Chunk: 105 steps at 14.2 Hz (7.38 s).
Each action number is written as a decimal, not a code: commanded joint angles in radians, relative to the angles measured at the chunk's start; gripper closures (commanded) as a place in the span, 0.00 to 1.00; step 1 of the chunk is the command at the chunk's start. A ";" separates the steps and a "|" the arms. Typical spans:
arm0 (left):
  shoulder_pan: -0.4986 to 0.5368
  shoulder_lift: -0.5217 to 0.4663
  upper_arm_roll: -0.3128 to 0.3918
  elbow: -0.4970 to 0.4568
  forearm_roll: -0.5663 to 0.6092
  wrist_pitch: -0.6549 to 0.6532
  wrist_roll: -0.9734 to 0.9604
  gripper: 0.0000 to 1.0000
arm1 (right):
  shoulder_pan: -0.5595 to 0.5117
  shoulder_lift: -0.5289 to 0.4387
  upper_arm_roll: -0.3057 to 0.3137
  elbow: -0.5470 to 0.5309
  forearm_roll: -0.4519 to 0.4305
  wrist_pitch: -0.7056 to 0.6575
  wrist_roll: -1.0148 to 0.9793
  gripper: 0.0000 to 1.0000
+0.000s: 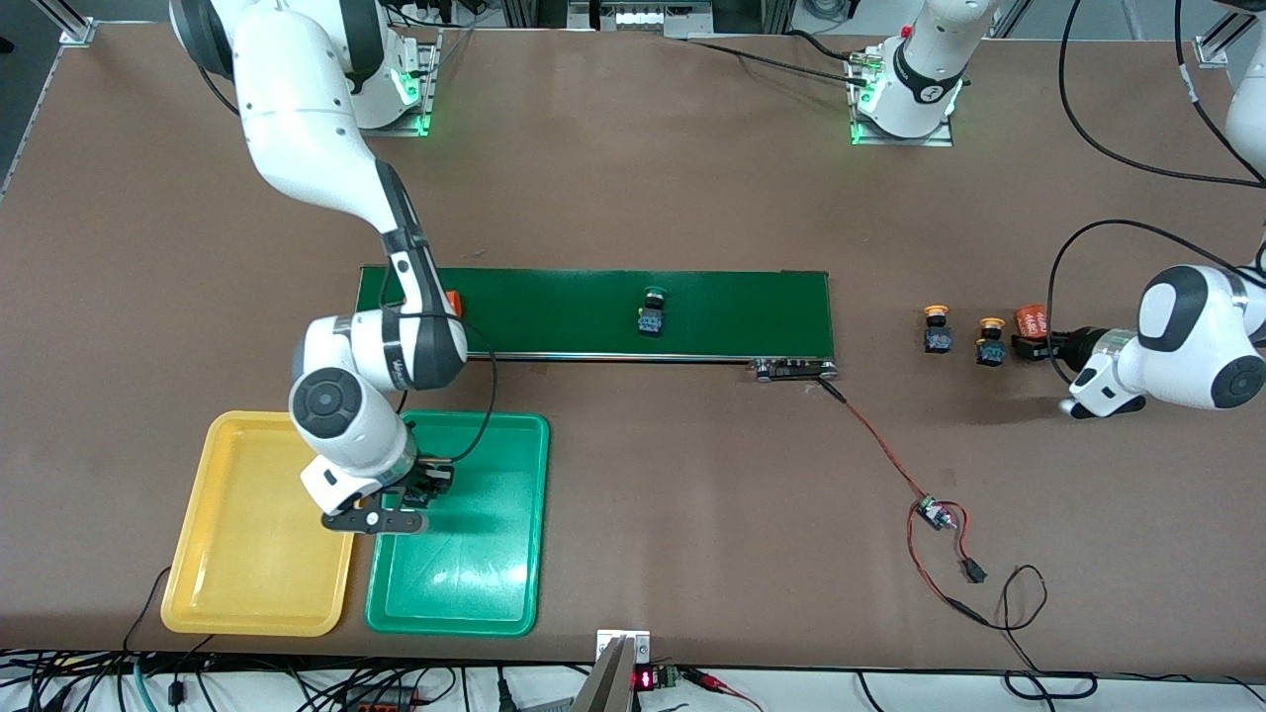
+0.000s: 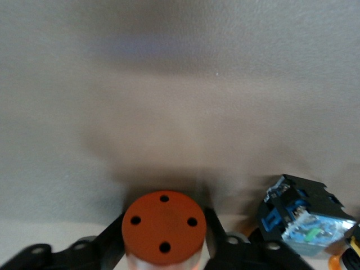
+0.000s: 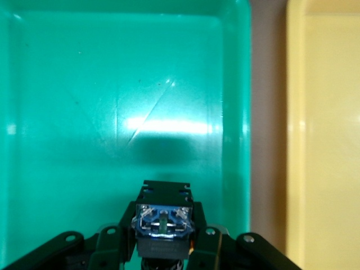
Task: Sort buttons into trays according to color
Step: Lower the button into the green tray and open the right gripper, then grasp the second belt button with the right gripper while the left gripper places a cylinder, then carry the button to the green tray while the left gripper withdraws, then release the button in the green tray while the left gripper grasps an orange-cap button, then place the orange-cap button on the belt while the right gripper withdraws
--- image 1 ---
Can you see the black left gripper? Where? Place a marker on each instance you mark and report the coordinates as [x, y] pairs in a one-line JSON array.
[[1081, 344]]

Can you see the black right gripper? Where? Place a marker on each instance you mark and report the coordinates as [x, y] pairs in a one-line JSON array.
[[429, 476]]

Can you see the green push button switch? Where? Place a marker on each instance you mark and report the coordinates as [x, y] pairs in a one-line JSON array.
[[650, 321], [420, 497]]

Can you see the yellow push button switch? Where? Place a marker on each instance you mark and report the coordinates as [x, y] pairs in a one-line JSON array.
[[937, 339], [990, 351]]

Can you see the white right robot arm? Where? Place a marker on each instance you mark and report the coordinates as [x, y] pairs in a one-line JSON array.
[[297, 129]]

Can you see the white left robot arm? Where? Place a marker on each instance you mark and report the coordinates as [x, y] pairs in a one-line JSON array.
[[1187, 336]]

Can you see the green plastic tray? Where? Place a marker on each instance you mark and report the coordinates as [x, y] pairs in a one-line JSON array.
[[465, 574]]

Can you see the small speed controller board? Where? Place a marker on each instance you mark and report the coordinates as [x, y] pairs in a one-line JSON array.
[[930, 512]]

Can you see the yellow plastic tray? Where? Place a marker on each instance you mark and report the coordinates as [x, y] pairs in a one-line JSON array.
[[237, 554]]

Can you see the black orange power strip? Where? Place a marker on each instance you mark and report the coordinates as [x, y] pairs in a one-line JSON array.
[[386, 702]]

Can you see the red digit display module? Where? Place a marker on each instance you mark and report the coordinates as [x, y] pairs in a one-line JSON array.
[[645, 679]]

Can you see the green belt conveyor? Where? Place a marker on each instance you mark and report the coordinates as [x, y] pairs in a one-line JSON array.
[[732, 311]]

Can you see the red clip leads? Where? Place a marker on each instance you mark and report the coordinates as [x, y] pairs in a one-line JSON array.
[[722, 684]]

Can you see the grey control box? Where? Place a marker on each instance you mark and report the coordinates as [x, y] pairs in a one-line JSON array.
[[643, 18]]

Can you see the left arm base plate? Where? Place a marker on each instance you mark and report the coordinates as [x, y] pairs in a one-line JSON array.
[[900, 141]]

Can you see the aluminium camera mount profile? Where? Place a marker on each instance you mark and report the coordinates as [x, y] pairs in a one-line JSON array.
[[613, 682]]

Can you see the aluminium corner bracket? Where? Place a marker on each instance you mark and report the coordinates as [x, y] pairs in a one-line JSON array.
[[77, 33], [1212, 49]]

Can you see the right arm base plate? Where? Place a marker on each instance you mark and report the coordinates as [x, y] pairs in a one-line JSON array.
[[427, 99]]

